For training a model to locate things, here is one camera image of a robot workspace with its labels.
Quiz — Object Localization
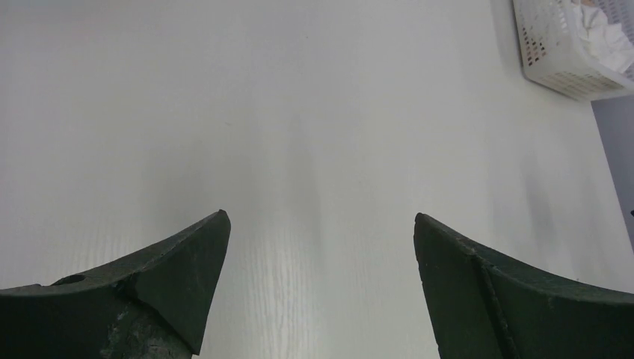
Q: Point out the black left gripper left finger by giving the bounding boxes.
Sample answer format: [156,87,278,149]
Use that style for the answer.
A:
[1,210,231,358]

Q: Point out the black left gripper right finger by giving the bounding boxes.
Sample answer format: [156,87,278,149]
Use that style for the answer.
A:
[413,213,633,358]

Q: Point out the white t-shirt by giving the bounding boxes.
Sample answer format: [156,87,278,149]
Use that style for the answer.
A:
[572,1,633,74]

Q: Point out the white plastic laundry basket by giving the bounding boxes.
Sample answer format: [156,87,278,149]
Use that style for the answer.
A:
[513,1,633,101]

